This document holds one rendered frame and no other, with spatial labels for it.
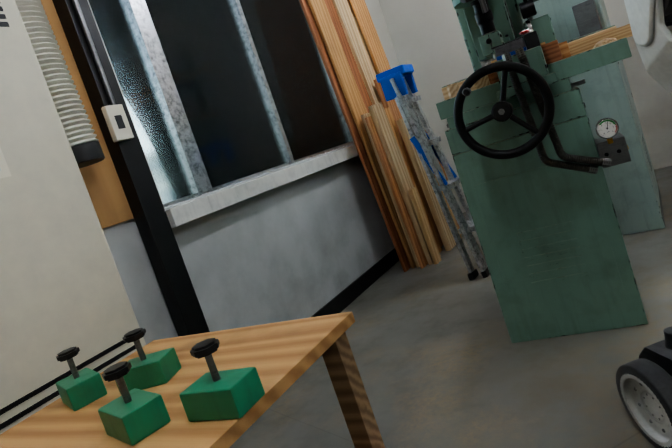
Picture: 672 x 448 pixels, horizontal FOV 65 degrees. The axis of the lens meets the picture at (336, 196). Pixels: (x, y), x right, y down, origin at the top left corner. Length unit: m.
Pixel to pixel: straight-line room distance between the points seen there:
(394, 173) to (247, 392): 2.52
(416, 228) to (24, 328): 2.33
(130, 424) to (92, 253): 0.80
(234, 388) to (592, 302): 1.41
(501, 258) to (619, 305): 0.40
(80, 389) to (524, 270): 1.40
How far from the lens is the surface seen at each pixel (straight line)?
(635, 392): 1.48
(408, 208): 3.29
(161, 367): 1.17
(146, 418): 0.96
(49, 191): 1.65
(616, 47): 1.86
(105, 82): 2.13
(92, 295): 1.65
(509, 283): 1.98
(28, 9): 1.99
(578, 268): 1.96
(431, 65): 4.56
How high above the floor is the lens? 0.86
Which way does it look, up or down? 5 degrees down
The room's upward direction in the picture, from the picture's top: 19 degrees counter-clockwise
